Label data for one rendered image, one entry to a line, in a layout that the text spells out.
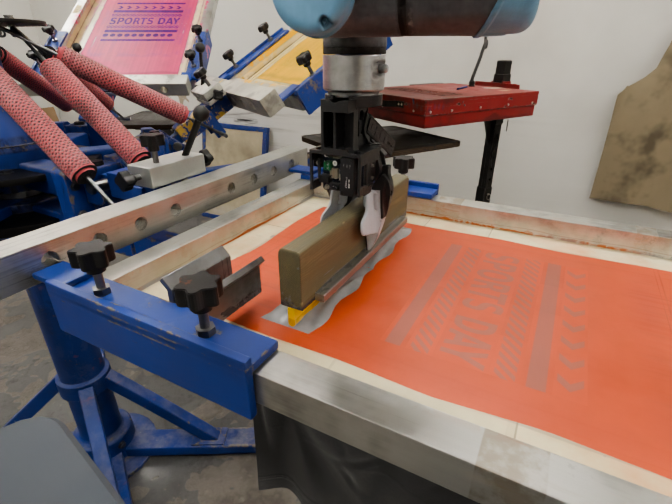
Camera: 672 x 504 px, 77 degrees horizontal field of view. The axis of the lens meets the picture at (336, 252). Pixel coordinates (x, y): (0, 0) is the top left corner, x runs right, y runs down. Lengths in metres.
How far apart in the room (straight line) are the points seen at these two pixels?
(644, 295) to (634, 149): 1.83
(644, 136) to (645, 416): 2.08
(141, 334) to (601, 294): 0.58
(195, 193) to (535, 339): 0.56
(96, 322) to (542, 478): 0.45
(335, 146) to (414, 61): 2.16
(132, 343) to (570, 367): 0.46
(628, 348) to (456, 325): 0.19
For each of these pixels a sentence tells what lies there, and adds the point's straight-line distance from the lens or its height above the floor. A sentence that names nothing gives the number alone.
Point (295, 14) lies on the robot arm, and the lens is 0.41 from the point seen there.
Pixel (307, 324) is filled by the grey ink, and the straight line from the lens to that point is 0.51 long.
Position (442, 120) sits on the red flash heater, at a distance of 1.51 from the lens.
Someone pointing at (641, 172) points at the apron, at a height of 0.71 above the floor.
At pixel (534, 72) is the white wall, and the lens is 2.53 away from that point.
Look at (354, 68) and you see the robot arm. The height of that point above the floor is 1.24.
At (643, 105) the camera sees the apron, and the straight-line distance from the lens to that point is 2.48.
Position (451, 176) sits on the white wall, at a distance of 2.68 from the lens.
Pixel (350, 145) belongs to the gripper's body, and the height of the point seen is 1.15.
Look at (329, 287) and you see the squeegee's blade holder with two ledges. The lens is 0.52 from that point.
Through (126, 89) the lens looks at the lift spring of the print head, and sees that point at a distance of 1.20.
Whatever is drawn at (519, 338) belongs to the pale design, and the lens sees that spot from 0.54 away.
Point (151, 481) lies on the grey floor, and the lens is 1.65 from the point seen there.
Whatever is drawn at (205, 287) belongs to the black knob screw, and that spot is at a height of 1.06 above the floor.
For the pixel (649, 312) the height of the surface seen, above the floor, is 0.96.
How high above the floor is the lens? 1.26
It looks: 26 degrees down
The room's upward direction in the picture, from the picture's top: straight up
